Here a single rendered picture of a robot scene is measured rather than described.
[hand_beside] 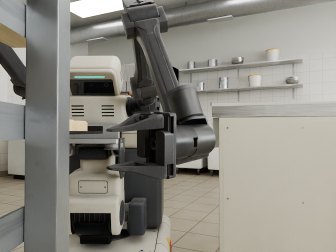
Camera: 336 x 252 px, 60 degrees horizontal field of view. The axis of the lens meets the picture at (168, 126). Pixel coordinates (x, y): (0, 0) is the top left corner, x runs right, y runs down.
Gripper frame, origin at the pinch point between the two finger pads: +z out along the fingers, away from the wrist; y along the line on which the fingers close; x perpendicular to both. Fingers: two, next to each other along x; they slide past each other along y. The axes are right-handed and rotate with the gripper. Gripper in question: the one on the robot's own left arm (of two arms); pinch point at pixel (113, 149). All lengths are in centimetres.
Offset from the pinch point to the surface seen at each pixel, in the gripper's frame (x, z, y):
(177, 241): 106, -119, 89
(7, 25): -8.8, 15.4, -12.3
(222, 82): 291, -420, -52
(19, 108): -8.0, 14.5, -5.7
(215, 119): 49, -86, 0
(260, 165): 28, -91, 19
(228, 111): 42, -86, -4
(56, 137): -9.6, 12.0, -3.2
